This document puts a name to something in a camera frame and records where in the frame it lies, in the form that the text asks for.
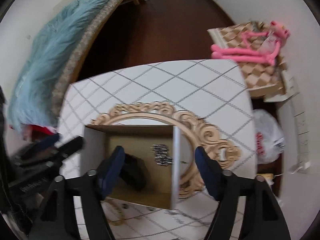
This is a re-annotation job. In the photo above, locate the white patterned tablecloth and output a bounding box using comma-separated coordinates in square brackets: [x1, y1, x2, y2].
[58, 59, 257, 239]

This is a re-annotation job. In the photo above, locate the white plastic bag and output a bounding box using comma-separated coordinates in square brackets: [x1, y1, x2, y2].
[253, 109, 285, 164]

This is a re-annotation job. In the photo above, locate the pink panther plush toy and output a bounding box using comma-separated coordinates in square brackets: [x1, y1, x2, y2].
[208, 21, 290, 66]

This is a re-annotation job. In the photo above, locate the brown checkered cushion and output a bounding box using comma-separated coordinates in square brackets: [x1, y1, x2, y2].
[207, 21, 290, 98]

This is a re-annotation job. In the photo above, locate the bed with checkered mattress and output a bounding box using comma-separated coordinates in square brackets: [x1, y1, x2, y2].
[7, 0, 141, 136]

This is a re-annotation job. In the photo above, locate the red bed sheet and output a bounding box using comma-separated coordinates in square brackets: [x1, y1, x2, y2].
[10, 123, 58, 140]

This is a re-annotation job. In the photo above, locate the light blue duvet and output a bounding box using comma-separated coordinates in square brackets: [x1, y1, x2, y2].
[7, 0, 133, 133]

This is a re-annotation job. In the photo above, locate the white wall socket strip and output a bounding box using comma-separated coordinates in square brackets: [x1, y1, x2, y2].
[280, 70, 311, 174]

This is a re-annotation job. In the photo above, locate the silver chain bracelet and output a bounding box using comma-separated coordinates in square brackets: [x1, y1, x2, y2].
[151, 143, 174, 167]

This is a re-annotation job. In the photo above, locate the tissue pack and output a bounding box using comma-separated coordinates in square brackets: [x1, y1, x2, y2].
[262, 173, 274, 186]

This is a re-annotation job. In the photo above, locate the white cardboard box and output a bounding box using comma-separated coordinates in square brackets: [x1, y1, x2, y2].
[80, 125, 194, 210]

